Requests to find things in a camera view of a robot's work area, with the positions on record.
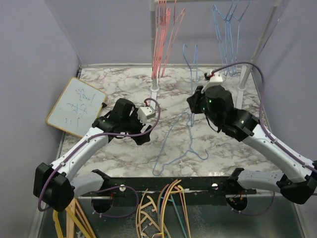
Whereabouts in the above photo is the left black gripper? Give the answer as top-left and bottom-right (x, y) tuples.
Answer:
(121, 108), (153, 144)

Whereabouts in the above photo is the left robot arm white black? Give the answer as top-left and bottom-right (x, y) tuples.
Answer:
(33, 98), (161, 212)

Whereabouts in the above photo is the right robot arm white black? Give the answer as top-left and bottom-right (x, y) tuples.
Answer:
(187, 85), (317, 204)

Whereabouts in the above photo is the pink plastic hanger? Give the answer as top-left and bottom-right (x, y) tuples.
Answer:
(158, 180), (191, 238)

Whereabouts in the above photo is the yellow plastic hanger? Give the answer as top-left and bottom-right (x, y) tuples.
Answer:
(158, 180), (189, 238)

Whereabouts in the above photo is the teal plastic hanger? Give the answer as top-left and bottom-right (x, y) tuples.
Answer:
(158, 195), (187, 238)

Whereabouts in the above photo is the small yellow-framed whiteboard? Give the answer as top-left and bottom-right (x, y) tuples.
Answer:
(46, 77), (106, 137)

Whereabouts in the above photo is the tan plastic hanger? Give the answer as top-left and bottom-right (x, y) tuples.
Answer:
(135, 195), (162, 238)

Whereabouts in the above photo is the wooden hanger lower left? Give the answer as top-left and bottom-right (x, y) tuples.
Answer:
(65, 198), (96, 238)

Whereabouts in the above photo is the yellow hanger lower left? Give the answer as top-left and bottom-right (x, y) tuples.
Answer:
(53, 210), (83, 238)

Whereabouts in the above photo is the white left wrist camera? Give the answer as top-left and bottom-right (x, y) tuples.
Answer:
(137, 106), (156, 124)

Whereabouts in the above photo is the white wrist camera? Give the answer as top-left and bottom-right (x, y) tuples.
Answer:
(204, 70), (223, 86)
(137, 106), (156, 124)

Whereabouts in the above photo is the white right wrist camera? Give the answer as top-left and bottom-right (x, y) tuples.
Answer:
(204, 70), (223, 86)

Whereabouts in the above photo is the white clothes rack frame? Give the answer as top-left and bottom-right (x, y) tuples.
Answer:
(148, 0), (283, 110)

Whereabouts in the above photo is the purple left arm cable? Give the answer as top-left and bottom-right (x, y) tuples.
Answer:
(37, 98), (161, 218)

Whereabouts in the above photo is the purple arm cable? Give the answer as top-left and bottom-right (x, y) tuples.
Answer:
(212, 61), (317, 216)
(37, 98), (161, 218)

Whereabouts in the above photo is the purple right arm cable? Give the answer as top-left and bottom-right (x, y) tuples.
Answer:
(212, 61), (317, 216)

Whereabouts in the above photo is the black front rail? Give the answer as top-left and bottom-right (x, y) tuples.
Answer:
(100, 174), (256, 205)

